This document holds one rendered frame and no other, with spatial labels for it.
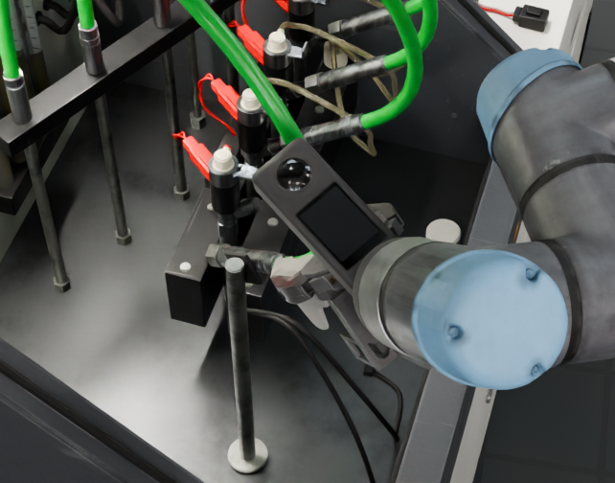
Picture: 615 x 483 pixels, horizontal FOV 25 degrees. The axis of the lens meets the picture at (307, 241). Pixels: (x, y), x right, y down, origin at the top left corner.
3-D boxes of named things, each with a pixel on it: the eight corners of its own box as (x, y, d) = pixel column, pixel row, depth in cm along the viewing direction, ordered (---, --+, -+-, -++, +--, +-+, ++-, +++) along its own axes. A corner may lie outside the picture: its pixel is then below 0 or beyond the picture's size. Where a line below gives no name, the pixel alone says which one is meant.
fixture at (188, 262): (264, 380, 145) (261, 295, 133) (175, 356, 147) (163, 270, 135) (354, 147, 165) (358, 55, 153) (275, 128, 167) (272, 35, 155)
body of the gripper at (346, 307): (350, 359, 102) (406, 389, 91) (284, 265, 100) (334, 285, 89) (430, 297, 104) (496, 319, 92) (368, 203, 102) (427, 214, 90)
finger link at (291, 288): (267, 305, 104) (321, 304, 96) (256, 288, 103) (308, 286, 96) (311, 267, 106) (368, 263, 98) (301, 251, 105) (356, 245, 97)
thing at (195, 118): (203, 130, 167) (193, 10, 151) (188, 126, 167) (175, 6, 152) (208, 120, 168) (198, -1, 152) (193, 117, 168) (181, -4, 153)
